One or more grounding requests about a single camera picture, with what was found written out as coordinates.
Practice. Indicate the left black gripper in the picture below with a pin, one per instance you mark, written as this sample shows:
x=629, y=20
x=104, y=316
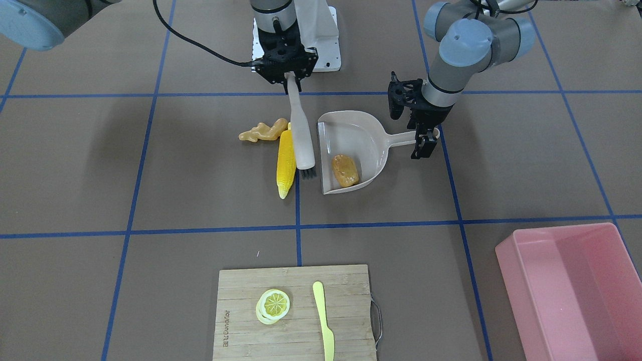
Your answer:
x=429, y=116

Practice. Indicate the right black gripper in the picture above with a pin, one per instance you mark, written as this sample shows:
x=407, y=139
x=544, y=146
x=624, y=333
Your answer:
x=309, y=65

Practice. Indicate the beige plastic dustpan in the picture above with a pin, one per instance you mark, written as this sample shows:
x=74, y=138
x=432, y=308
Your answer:
x=360, y=136

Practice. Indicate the tan toy ginger root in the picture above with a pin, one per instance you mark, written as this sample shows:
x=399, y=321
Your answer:
x=264, y=132

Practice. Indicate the brown toy potato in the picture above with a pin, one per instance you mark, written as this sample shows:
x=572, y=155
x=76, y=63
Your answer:
x=345, y=170

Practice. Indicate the beige brush black bristles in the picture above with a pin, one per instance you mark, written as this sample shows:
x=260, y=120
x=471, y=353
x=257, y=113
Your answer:
x=301, y=133

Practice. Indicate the yellow toy corn cob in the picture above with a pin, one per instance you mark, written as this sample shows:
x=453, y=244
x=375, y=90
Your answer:
x=286, y=164

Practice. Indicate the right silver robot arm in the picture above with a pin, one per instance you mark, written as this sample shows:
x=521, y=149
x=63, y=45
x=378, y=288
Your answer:
x=43, y=25

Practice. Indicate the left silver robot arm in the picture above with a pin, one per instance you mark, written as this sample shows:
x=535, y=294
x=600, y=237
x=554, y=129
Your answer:
x=473, y=36

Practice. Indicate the pink plastic bin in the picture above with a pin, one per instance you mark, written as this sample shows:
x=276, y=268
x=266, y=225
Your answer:
x=574, y=292

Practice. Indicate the yellow plastic knife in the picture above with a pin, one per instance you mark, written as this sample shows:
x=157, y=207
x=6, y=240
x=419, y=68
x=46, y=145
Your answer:
x=327, y=334

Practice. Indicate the yellow toy lemon slice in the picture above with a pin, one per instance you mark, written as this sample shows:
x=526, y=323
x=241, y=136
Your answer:
x=272, y=306

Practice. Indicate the wooden cutting board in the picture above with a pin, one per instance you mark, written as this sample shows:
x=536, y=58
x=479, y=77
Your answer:
x=239, y=335

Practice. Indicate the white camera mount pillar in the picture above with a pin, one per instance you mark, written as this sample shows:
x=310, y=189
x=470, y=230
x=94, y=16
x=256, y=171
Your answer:
x=317, y=24

